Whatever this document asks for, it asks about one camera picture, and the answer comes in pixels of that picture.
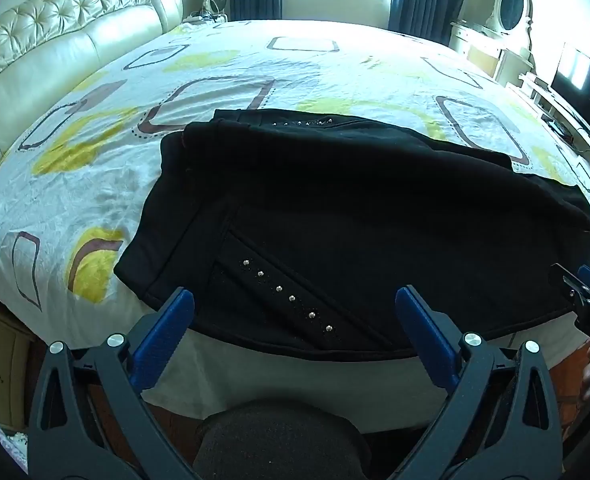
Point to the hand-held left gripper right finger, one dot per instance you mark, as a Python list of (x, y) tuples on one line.
[(422, 327)]

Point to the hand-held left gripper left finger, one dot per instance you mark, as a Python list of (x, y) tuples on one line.
[(167, 327)]

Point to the black studded pants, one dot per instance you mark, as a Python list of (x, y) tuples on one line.
[(355, 220)]

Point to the white tv cabinet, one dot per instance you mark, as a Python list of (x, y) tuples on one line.
[(565, 115)]

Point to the black television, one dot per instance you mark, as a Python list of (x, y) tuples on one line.
[(582, 80)]

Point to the patterned white bed sheet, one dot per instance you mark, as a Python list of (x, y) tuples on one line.
[(125, 125)]

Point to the white dressing table with mirror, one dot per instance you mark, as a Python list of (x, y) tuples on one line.
[(512, 10)]

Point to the cream tufted leather headboard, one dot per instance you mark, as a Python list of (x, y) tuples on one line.
[(60, 35)]

